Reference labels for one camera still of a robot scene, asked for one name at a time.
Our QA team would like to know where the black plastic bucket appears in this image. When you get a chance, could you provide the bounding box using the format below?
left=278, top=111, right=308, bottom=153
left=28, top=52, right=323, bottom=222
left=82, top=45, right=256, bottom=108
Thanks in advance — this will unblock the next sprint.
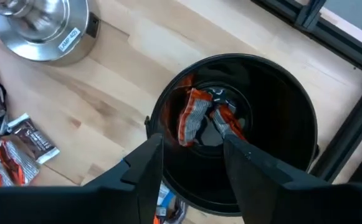
left=145, top=53, right=320, bottom=217

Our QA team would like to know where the silver lamp with white shade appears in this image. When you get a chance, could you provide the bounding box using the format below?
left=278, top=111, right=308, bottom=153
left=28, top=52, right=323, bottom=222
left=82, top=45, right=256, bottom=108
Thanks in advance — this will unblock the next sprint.
left=0, top=0, right=101, bottom=67

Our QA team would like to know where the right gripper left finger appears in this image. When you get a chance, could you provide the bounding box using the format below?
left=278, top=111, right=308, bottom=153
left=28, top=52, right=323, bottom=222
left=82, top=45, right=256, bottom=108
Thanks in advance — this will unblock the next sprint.
left=83, top=133, right=164, bottom=224

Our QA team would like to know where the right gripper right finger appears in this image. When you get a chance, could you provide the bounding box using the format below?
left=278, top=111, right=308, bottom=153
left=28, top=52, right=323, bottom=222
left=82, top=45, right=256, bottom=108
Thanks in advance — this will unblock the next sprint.
left=223, top=134, right=350, bottom=224

